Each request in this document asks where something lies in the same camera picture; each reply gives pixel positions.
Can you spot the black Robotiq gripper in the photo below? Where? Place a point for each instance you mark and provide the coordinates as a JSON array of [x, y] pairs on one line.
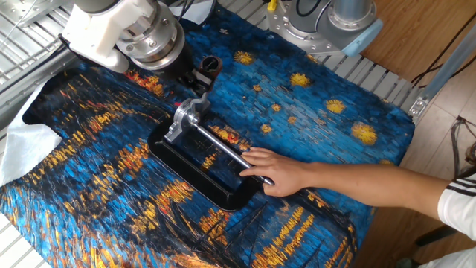
[[182, 65]]

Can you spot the silver lever with red knob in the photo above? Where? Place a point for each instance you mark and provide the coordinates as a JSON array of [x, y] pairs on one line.
[[186, 115]]

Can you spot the black clamp frame with rod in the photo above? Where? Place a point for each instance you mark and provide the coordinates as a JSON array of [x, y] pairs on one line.
[[193, 178]]

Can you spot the person's bare forearm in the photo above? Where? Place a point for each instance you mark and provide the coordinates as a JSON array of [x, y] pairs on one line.
[[372, 186]]

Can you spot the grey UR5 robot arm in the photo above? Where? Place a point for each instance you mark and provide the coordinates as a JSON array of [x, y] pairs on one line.
[[156, 37]]

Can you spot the person's bare hand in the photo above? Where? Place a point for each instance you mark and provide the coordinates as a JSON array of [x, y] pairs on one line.
[[282, 173]]

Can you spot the starry night painted tablecloth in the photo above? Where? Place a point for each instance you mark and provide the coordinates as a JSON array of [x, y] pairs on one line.
[[241, 74]]

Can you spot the white fabric flap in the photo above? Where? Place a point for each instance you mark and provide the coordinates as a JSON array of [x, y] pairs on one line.
[[197, 15], [22, 149]]

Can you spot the small yellow object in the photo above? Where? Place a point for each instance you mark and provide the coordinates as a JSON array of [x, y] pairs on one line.
[[272, 4]]

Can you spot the perforated aluminium plate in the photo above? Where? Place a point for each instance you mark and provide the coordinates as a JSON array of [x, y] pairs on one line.
[[29, 11]]

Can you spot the white shirt with black stripes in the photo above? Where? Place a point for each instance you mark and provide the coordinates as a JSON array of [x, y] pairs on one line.
[[459, 208]]

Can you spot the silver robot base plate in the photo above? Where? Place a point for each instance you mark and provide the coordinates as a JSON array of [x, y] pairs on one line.
[[294, 35]]

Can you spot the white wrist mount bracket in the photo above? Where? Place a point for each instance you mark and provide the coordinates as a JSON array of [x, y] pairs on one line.
[[96, 33]]

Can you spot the aluminium frame rail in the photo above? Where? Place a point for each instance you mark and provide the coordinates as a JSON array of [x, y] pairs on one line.
[[37, 80]]

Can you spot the aluminium post with corner bracket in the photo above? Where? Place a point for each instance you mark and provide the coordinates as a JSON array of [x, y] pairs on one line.
[[446, 69]]

